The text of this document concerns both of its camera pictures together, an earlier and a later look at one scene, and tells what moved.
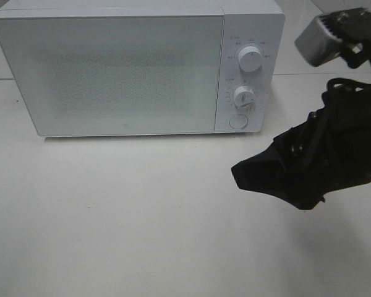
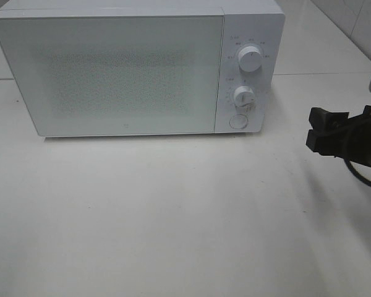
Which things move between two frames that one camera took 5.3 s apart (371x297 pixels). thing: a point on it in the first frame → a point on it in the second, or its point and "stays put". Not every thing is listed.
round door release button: (238, 121) stays put
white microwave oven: (143, 67) stays put
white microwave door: (85, 75) stays put
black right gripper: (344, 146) → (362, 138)
